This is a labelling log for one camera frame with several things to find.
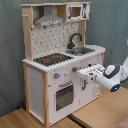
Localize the red left stove knob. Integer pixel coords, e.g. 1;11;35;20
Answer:
54;73;60;79

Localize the grey toy sink basin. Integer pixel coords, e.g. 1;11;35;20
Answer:
66;47;94;56

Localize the small metal toy pot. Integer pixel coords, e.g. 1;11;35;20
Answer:
74;49;86;55

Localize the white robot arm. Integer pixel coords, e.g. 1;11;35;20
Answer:
78;57;128;92

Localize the black toy faucet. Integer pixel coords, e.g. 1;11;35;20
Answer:
67;33;82;49

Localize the toy oven door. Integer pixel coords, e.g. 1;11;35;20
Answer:
55;82;74;111

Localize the white wooden toy kitchen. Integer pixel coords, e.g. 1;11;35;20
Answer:
22;2;105;127

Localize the red stove knob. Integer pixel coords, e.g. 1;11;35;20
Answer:
71;66;79;73
54;73;60;79

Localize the grey cabinet door handle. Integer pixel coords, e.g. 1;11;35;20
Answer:
82;80;86;90

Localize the white toy microwave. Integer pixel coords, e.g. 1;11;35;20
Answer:
67;4;89;20

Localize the black toy stovetop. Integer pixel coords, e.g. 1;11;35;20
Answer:
34;53;71;67

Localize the red right stove knob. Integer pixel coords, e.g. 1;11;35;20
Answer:
71;66;79;73

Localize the grey toy range hood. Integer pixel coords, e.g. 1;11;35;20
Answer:
35;6;64;27

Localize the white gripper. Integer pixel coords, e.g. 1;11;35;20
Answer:
78;64;105;81

